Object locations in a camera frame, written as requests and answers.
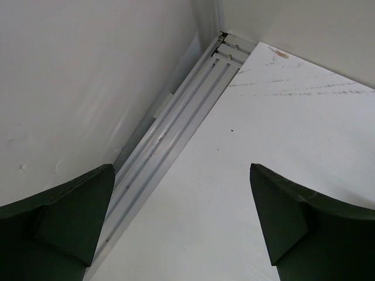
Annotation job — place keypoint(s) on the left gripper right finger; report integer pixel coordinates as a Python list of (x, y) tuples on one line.
[(311, 236)]

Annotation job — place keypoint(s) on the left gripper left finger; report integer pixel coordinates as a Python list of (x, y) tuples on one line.
[(53, 235)]

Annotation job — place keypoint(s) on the aluminium rail left side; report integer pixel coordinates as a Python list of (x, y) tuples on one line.
[(168, 135)]

